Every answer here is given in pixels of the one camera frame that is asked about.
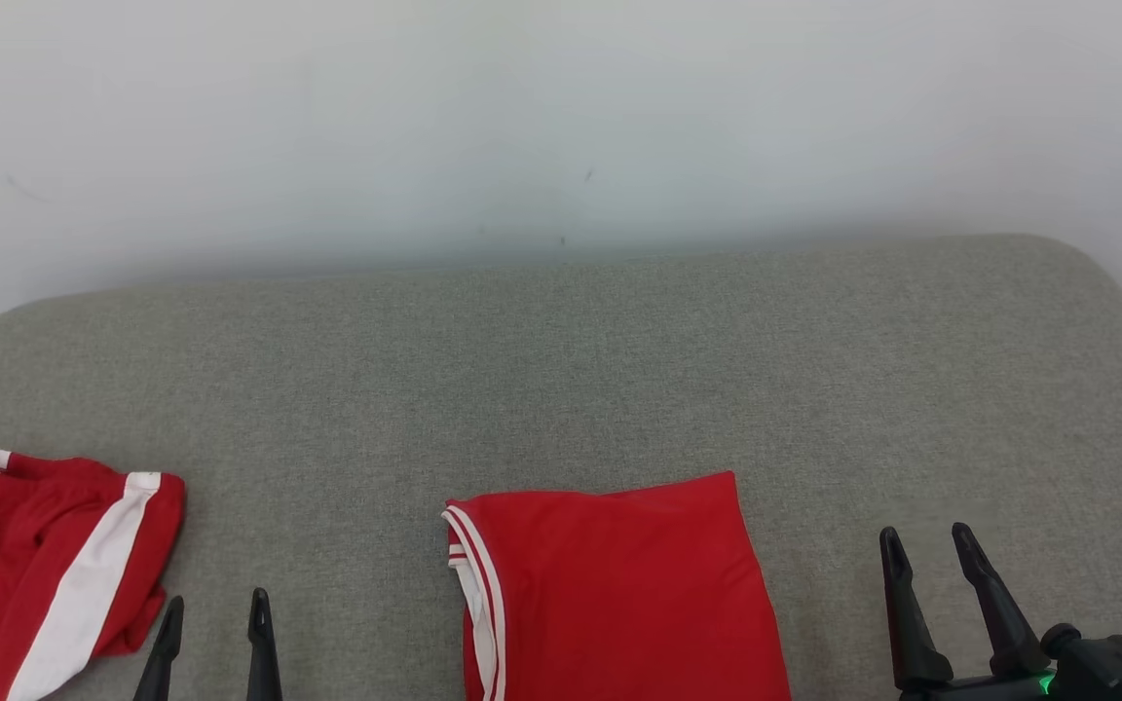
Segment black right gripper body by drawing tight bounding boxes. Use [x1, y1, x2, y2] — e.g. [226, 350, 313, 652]
[897, 672, 1059, 701]

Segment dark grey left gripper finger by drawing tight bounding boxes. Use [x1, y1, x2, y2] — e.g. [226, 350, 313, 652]
[132, 596, 185, 701]
[247, 587, 282, 701]

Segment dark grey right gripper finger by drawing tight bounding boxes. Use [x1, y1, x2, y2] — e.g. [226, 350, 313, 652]
[879, 527, 954, 692]
[951, 522, 1049, 680]

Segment red shorts with white stripe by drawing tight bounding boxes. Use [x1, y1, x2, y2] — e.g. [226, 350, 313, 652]
[0, 446, 187, 701]

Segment red Bulls 23 jersey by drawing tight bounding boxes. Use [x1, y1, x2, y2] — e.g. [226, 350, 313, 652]
[441, 471, 793, 701]

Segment grey fabric sofa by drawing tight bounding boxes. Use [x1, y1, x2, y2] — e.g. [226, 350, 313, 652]
[0, 234, 1122, 701]

